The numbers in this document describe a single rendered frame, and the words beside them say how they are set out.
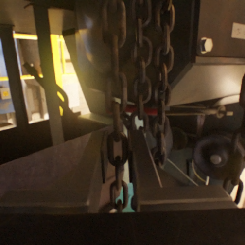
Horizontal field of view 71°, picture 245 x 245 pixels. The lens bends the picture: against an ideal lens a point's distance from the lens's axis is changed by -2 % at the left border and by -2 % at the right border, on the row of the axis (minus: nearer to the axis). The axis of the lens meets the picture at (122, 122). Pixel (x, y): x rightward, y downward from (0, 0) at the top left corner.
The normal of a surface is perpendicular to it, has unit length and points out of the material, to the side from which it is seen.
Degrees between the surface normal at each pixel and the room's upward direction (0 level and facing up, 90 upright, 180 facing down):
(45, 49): 90
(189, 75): 45
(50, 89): 90
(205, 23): 90
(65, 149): 90
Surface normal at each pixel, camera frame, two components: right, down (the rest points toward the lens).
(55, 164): 0.75, 0.18
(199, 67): 0.37, 0.85
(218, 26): 0.49, 0.25
